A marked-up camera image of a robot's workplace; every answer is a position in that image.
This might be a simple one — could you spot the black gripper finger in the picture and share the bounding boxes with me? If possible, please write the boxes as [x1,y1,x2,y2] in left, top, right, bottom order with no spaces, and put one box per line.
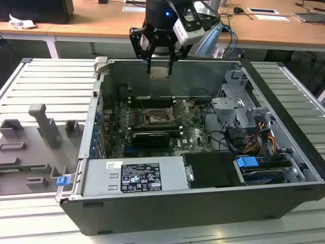
[168,37,193,77]
[129,26,157,75]

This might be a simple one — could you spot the silver square CPU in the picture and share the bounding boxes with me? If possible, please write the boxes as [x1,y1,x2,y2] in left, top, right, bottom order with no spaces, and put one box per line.
[149,66,171,80]

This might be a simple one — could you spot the CPU socket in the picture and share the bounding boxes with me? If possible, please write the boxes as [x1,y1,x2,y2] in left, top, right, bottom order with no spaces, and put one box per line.
[143,107,176,127]

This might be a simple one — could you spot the wooden office desk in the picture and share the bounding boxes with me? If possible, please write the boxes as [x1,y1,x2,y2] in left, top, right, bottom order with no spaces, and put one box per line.
[0,0,325,59]

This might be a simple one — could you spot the pale blue teach pendant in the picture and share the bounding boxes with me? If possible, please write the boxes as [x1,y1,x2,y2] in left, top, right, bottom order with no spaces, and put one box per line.
[194,24,224,57]

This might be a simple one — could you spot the black RAM slots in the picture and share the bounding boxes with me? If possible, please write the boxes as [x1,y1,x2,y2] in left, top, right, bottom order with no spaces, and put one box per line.
[128,124,184,136]
[128,95,177,108]

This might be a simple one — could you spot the grey metal disk bay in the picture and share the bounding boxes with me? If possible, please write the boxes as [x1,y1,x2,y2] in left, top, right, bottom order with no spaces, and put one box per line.
[210,69,274,133]

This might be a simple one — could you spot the black graphics card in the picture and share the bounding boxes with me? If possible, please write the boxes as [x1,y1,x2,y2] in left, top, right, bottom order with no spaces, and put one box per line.
[131,131,170,149]

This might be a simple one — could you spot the green motherboard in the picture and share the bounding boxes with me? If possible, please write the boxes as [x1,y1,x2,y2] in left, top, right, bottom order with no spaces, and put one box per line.
[101,98,231,159]

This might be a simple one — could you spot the black monitor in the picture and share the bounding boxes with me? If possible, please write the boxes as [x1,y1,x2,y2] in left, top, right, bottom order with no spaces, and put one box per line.
[0,0,75,25]

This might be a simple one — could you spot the white paper sheet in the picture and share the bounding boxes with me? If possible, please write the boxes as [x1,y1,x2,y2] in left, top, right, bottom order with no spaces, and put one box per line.
[254,14,293,22]

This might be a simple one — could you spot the crumpled white paper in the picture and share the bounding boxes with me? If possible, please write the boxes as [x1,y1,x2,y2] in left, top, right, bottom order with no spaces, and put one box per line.
[8,13,37,29]

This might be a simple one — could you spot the grey parts rack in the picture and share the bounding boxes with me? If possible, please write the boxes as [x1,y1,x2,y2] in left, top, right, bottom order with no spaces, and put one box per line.
[0,103,86,196]

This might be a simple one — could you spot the hard disk in blue carrier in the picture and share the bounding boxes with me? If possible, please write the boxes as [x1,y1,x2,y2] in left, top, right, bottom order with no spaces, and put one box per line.
[235,156,291,186]

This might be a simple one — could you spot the grey power supply unit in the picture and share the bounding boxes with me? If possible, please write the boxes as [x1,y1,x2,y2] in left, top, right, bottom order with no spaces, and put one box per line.
[81,156,195,197]

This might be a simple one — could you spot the black open PC case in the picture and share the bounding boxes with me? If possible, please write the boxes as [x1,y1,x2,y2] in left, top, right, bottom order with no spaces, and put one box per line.
[55,56,325,236]

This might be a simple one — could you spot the blue case latch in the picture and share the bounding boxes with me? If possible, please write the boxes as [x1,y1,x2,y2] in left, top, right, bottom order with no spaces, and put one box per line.
[56,175,71,187]

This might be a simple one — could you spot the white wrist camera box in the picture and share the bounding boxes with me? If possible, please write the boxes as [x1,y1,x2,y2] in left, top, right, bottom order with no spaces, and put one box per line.
[173,7,206,45]

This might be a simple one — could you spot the blue cable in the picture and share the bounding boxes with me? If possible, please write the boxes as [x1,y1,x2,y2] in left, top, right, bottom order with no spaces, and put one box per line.
[222,24,239,59]

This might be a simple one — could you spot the yellow and red wires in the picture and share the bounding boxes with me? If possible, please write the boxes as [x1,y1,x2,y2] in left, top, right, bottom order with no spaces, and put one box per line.
[243,134,277,154]

